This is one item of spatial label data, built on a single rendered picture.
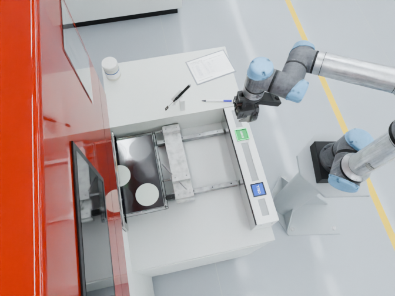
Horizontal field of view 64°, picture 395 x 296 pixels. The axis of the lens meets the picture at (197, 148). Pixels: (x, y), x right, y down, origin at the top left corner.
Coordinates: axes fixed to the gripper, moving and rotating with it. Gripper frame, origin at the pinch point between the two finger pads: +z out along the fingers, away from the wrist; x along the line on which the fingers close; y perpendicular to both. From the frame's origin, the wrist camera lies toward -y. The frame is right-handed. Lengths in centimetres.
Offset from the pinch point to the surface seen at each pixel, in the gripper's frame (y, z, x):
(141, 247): 53, 29, 37
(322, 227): -61, 109, 39
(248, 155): 0.3, 15.0, 10.3
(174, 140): 30.4, 22.6, -7.2
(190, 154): 24.3, 28.6, -0.9
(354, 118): -119, 111, -38
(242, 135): 0.8, 14.2, 0.7
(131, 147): 51, 21, -7
